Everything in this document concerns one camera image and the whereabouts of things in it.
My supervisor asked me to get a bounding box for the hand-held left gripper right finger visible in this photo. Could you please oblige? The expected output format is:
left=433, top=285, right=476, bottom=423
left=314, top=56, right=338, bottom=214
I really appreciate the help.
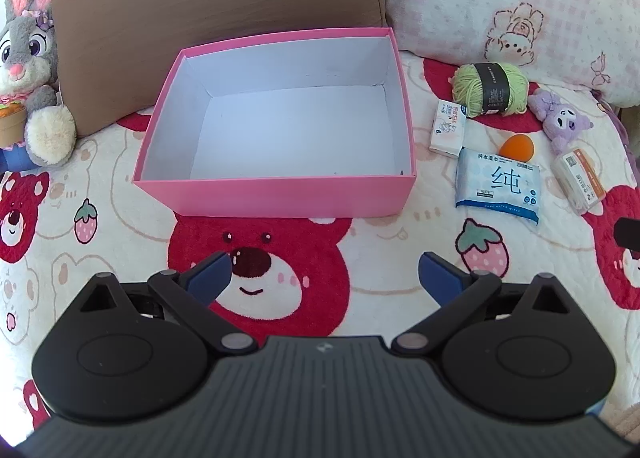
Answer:
left=391, top=252, right=573, bottom=355

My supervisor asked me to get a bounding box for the brown pillow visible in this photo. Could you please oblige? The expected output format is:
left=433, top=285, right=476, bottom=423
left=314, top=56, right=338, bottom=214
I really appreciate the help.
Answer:
left=52, top=0, right=390, bottom=137

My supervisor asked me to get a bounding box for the red bear printed blanket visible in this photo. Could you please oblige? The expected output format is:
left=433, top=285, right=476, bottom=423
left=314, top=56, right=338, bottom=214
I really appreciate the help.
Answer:
left=0, top=53, right=640, bottom=441

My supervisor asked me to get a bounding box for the blue wet wipes pack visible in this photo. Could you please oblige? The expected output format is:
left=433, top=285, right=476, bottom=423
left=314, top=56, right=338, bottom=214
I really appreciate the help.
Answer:
left=455, top=147, right=542, bottom=226

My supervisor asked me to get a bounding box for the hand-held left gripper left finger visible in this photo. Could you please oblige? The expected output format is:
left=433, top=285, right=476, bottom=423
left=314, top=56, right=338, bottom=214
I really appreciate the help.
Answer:
left=79, top=252, right=259, bottom=355

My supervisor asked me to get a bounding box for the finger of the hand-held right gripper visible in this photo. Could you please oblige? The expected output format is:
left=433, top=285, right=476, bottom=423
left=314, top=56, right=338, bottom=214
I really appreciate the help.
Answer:
left=614, top=217, right=640, bottom=260

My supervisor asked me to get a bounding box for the dental floss pick box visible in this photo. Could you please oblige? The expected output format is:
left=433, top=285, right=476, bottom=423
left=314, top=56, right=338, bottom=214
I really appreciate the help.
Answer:
left=552, top=147, right=607, bottom=217

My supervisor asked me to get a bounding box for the green yarn ball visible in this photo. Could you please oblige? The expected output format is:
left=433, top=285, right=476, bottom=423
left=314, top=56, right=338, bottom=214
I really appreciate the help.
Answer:
left=452, top=62, right=530, bottom=117

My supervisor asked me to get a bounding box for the purple plush toy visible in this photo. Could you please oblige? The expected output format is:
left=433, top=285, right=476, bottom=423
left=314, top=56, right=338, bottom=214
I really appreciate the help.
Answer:
left=529, top=89, right=596, bottom=155

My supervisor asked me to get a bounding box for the grey bunny plush toy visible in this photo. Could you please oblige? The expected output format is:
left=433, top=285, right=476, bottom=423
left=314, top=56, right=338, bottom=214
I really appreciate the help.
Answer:
left=0, top=0, right=78, bottom=170

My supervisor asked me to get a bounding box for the small white tissue pack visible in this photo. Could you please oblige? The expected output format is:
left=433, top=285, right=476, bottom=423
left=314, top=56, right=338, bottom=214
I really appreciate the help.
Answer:
left=429, top=100, right=469, bottom=158

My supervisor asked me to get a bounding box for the orange makeup sponge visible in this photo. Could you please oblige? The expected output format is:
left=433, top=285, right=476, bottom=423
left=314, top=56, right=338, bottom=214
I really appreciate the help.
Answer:
left=499, top=134, right=535, bottom=162

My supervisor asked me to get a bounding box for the pink cardboard box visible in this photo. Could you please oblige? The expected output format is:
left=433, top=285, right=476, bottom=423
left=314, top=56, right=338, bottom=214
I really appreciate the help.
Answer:
left=132, top=28, right=417, bottom=219

